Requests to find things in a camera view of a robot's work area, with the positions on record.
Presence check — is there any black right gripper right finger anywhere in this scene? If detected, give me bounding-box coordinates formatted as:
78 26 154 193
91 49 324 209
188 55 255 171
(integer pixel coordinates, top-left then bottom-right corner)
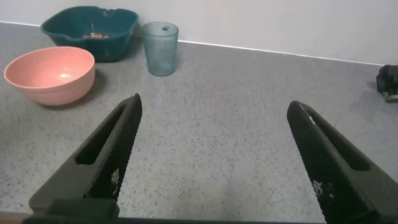
286 100 398 224

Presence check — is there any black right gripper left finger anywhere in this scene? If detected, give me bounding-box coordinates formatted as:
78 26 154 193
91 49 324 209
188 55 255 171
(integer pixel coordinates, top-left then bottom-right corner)
29 93 144 215

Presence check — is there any translucent blue ribbed cup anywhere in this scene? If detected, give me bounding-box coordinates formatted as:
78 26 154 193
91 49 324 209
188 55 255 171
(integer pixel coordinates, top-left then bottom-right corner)
142 21 180 77

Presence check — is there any pink round bowl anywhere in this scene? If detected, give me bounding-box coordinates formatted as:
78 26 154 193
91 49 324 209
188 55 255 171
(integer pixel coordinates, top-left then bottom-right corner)
3 46 96 106

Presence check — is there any dark teal square basin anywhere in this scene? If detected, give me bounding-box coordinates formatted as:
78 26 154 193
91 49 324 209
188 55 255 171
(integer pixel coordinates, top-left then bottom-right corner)
40 6 139 63

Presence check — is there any black device with grey base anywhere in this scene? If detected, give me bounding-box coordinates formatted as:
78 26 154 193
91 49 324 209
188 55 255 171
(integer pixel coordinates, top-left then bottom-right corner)
376 64 398 103

